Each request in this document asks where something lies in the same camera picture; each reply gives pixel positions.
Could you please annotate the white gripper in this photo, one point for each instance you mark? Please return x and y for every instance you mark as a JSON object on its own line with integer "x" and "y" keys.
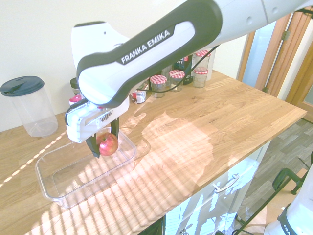
{"x": 80, "y": 124}

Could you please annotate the red apple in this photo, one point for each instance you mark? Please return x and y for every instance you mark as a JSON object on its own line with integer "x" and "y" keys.
{"x": 108, "y": 145}

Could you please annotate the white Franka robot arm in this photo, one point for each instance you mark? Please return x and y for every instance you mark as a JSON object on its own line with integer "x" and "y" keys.
{"x": 146, "y": 61}

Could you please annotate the clear rectangular plastic container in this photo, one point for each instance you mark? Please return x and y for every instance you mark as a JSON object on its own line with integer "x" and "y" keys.
{"x": 73, "y": 176}

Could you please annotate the small jar red label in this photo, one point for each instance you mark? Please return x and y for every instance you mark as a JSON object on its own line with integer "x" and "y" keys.
{"x": 139, "y": 97}

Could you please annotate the glass jar checkered lid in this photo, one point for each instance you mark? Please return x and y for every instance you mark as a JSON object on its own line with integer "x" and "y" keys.
{"x": 200, "y": 78}
{"x": 158, "y": 85}
{"x": 204, "y": 60}
{"x": 176, "y": 79}

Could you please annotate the clear pitcher dark lid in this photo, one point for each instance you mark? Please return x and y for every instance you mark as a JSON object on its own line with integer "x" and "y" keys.
{"x": 31, "y": 110}

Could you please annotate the clear empty glass jar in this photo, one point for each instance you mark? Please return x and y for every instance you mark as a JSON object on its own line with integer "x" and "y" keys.
{"x": 167, "y": 72}

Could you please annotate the dark appliance front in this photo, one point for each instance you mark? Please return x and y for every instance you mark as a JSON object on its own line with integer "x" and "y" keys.
{"x": 154, "y": 227}

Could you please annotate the dark Vega Sport tub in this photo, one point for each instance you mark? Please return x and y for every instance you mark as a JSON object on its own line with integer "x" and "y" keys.
{"x": 185, "y": 66}

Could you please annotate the white cabinet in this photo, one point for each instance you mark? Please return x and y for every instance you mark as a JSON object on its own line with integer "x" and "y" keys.
{"x": 220, "y": 203}

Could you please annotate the black metal rod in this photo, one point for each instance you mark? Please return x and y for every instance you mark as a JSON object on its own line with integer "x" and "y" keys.
{"x": 264, "y": 208}

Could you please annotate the black clamp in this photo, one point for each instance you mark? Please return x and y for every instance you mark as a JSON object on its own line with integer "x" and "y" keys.
{"x": 283, "y": 175}

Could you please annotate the wooden door frame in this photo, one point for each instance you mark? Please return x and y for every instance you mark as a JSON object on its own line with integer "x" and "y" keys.
{"x": 274, "y": 61}

